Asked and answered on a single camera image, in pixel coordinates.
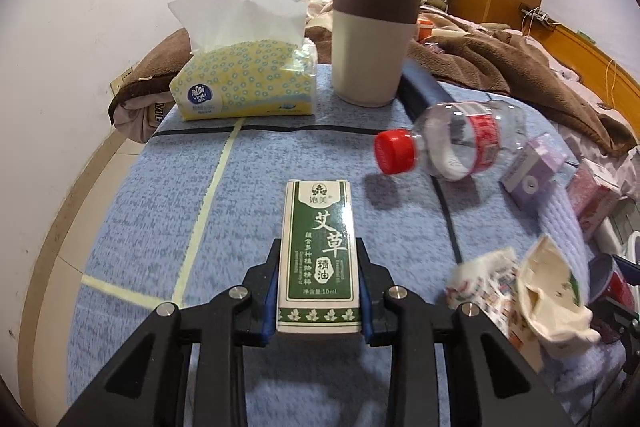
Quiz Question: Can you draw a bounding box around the white orange box on bed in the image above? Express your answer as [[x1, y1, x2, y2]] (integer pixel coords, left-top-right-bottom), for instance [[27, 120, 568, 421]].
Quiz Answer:
[[416, 16, 434, 42]]

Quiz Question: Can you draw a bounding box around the dark blue glasses case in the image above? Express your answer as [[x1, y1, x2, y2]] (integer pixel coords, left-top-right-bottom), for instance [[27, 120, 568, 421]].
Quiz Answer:
[[396, 60, 454, 122]]

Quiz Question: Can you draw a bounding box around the wooden headboard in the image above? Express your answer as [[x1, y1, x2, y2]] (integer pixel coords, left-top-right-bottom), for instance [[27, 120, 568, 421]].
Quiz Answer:
[[520, 3, 639, 133]]

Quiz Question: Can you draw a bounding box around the beige brown lidded cup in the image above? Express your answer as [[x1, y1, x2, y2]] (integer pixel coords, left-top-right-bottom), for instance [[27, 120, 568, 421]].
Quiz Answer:
[[331, 0, 422, 107]]

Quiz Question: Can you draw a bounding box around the yellow tissue pack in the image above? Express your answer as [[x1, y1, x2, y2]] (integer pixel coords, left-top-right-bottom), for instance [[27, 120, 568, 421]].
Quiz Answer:
[[168, 0, 318, 121]]

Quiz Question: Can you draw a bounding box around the red drink can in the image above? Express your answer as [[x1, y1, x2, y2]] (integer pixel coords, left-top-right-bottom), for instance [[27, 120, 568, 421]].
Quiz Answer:
[[588, 254, 636, 311]]

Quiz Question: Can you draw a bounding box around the clear plastic cola bottle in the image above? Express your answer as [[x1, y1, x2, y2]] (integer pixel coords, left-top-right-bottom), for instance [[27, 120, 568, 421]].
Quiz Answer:
[[374, 101, 526, 182]]

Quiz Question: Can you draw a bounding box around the cream cloth bag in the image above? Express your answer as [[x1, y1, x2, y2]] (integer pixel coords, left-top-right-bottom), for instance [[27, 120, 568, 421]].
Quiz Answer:
[[516, 234, 601, 360]]

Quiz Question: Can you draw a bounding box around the green herbal oil box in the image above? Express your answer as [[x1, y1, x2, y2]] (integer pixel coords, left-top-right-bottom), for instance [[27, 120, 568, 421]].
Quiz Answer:
[[276, 180, 360, 335]]

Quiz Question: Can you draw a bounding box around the patterned paper cup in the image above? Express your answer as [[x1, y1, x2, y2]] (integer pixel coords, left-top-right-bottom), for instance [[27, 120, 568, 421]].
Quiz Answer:
[[445, 247, 518, 336]]

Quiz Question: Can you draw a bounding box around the white foam fruit net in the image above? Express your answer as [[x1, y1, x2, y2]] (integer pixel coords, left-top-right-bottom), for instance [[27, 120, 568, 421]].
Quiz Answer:
[[537, 183, 594, 300]]

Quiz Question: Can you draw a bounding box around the purple milk carton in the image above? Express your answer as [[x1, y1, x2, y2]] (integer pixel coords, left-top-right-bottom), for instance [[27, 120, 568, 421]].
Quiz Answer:
[[500, 133, 568, 210]]

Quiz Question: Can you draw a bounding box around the pink milk carton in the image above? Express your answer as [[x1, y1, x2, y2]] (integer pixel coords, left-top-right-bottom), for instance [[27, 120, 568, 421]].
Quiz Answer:
[[566, 158, 622, 242]]

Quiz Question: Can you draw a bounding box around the brown fleece blanket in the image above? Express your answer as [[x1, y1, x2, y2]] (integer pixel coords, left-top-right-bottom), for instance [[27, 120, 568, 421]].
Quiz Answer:
[[107, 11, 638, 157]]

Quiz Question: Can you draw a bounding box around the white trash bin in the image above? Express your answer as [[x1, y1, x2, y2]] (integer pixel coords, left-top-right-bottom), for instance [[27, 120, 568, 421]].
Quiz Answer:
[[593, 197, 640, 263]]

